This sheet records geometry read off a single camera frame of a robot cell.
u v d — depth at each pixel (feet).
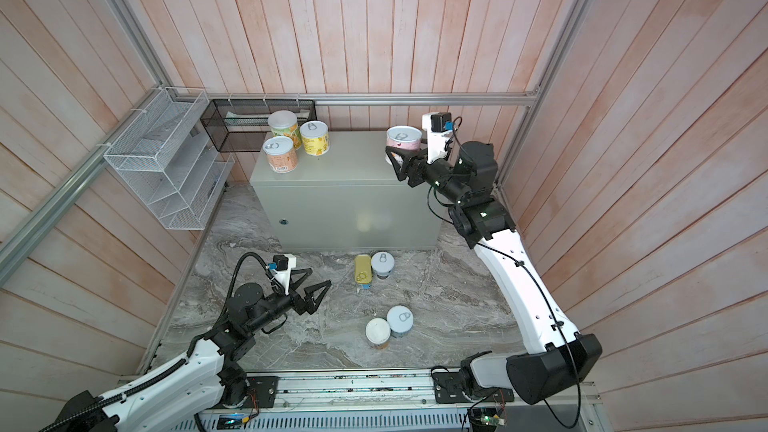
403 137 1.96
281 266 2.18
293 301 2.25
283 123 2.50
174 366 1.66
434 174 1.82
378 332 2.51
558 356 1.24
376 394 2.43
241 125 3.43
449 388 2.40
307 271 2.62
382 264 2.98
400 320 2.62
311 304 2.26
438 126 1.72
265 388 2.41
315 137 2.50
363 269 2.99
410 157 1.79
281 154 2.36
